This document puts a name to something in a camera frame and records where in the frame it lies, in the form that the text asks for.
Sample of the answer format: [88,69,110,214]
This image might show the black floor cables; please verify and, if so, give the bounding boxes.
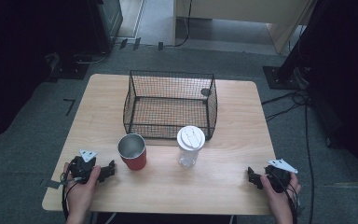
[260,89,317,224]

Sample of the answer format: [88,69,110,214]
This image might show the black angle tape mark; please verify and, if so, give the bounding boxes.
[62,98,76,117]

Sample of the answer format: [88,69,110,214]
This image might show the grey tape strip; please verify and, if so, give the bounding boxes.
[38,178,63,190]

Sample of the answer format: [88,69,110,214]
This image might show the beige wooden furniture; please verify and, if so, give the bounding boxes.
[172,0,319,54]

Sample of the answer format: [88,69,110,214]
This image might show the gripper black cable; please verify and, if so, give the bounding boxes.
[268,172,302,224]
[60,169,82,221]

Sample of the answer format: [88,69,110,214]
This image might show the black stand base plate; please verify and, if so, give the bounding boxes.
[262,65,303,91]
[47,52,90,82]

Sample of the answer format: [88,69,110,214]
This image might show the clear bottle with white lid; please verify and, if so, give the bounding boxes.
[176,125,206,168]

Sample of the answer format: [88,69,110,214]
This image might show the person's right hand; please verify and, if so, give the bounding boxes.
[259,173,302,216]

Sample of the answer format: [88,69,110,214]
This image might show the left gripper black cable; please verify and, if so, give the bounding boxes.
[60,169,82,221]

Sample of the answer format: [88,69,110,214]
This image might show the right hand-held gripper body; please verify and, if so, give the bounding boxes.
[264,159,299,194]

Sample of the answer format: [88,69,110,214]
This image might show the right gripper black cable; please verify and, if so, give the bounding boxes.
[268,172,302,224]

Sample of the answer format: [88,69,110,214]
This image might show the black wire mesh basket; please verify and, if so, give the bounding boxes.
[122,69,219,141]

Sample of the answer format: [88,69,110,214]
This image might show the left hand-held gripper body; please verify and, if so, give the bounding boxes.
[68,148,99,185]

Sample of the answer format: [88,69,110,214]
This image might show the black hanging cable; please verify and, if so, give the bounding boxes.
[167,0,194,49]

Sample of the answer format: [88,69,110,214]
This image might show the black cabinet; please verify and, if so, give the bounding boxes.
[87,0,124,54]

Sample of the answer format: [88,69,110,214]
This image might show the dark curtain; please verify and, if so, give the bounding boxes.
[0,0,94,147]

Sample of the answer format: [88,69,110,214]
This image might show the person's left hand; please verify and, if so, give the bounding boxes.
[62,161,103,216]

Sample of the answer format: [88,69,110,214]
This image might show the red cup with steel inside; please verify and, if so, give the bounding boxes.
[117,133,147,172]

